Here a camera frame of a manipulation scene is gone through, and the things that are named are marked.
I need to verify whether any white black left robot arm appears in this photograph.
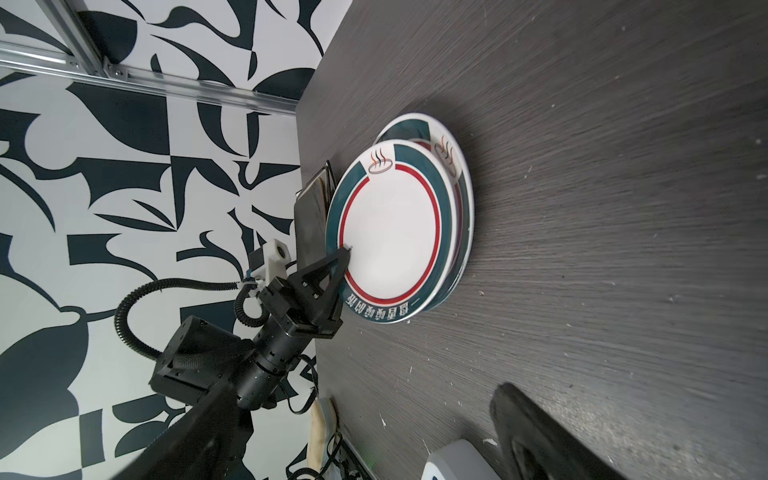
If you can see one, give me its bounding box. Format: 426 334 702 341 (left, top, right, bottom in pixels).
114 247 351 411

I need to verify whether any black square plate gold rim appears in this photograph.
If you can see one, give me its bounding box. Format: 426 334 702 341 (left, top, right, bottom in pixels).
294 160 336 269

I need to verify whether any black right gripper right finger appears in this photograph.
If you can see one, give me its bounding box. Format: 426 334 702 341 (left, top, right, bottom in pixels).
489 383 623 479

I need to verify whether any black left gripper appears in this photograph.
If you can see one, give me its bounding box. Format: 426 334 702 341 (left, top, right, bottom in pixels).
258 247 351 339

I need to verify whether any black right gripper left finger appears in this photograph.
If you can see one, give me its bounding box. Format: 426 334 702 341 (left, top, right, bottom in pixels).
115 383 252 479

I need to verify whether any small white round plate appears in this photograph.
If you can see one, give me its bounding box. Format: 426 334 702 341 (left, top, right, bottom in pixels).
374 112 475 311

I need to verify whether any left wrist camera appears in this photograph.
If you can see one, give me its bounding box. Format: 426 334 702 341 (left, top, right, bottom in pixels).
247 239 292 283

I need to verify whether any beige foam roll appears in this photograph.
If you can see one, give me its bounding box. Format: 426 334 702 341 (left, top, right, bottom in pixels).
307 397 338 472

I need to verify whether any aluminium cage frame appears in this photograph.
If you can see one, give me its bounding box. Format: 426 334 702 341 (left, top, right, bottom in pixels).
0 0 301 115

